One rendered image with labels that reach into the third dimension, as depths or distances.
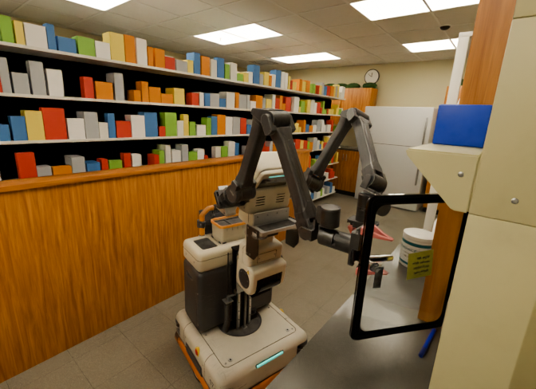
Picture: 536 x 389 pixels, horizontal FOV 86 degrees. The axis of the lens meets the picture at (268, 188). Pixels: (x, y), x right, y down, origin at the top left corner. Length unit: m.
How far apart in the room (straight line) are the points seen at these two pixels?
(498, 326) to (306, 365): 0.44
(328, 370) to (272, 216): 0.79
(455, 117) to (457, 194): 0.24
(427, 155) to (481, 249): 0.18
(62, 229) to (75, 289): 0.42
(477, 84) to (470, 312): 0.57
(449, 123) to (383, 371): 0.63
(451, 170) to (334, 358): 0.57
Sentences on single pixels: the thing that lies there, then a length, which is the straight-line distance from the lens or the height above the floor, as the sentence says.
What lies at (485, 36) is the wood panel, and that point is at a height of 1.77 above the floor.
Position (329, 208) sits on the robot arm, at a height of 1.30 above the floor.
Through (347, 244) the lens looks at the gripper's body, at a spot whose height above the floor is 1.22.
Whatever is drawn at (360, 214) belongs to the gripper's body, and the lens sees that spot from 1.13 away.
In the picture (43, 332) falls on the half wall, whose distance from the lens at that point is 2.42.
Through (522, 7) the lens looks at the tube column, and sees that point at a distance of 0.61.
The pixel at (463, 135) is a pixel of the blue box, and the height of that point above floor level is 1.53.
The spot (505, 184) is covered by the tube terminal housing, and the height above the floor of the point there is 1.47.
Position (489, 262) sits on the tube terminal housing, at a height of 1.33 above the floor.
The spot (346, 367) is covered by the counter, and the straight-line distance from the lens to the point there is 0.90.
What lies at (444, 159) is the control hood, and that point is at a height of 1.50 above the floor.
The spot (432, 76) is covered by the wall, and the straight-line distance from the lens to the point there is 6.31.
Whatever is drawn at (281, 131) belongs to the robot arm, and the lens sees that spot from 0.95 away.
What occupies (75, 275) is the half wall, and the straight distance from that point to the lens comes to 2.30.
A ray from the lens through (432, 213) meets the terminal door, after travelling 0.83.
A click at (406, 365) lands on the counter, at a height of 0.94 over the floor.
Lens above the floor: 1.56
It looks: 14 degrees down
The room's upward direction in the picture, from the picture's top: 3 degrees clockwise
